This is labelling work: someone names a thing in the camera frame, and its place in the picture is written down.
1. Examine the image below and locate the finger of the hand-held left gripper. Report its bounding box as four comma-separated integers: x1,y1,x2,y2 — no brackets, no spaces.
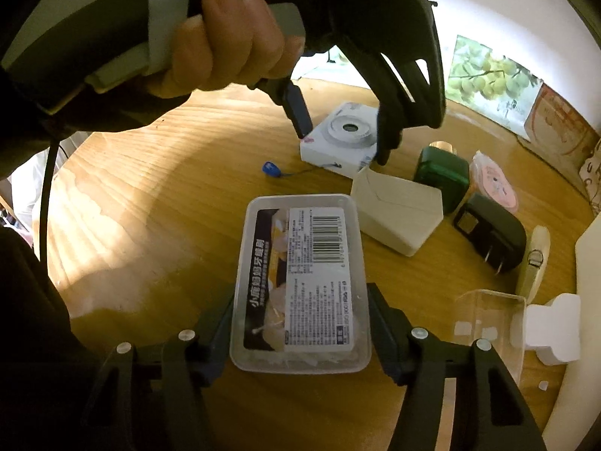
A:
256,76,314,140
359,54,446,166

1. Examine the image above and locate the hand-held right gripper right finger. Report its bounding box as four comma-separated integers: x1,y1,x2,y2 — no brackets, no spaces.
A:
366,283,550,451

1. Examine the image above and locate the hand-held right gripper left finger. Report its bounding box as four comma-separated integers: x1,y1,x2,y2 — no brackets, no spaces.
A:
80,286,236,451

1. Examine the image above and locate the white camera box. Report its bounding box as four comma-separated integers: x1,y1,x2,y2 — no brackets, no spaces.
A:
300,102,382,179

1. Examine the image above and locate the clear plastic floss pick box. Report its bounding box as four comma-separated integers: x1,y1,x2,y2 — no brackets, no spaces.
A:
229,194,373,374

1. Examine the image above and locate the black power adapter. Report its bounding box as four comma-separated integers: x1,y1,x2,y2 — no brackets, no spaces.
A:
453,192,527,276

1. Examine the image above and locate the white storage bin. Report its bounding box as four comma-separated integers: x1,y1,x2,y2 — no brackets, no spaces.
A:
540,211,601,437

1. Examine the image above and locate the person's left hand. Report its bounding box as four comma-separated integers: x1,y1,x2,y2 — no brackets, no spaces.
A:
145,0,306,100

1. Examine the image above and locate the green bottle with gold cap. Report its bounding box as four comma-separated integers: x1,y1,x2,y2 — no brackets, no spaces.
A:
413,141,471,214

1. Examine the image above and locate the beige envelope-shaped box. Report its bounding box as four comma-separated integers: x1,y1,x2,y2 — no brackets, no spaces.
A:
350,166,445,257

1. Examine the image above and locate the clear plastic case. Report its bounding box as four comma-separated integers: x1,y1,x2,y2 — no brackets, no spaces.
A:
453,290,527,383

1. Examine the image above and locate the pink correction tape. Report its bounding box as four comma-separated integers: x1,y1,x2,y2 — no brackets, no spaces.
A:
468,150,520,215

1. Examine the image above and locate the grape print cardboard box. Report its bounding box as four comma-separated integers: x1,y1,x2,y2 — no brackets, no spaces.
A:
444,34,544,130

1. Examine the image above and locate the brown cardboard box red print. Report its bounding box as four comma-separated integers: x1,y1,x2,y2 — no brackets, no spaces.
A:
523,82,601,184

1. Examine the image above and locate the white foam piece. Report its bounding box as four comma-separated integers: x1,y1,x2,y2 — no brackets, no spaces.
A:
523,293,583,366

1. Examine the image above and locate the person's dark clothing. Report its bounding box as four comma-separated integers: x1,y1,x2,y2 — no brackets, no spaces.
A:
0,223,123,451

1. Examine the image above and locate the beige bag with line drawings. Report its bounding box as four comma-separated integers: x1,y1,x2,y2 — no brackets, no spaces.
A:
580,143,601,199

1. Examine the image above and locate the small blue tag with cord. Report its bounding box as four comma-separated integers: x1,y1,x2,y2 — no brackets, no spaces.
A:
261,162,311,179

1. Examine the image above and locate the cream plastic tool metal ring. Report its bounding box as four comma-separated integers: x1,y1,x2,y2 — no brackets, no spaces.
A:
515,225,551,300

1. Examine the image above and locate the black cable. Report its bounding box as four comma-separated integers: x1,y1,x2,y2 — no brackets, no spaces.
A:
38,134,62,264

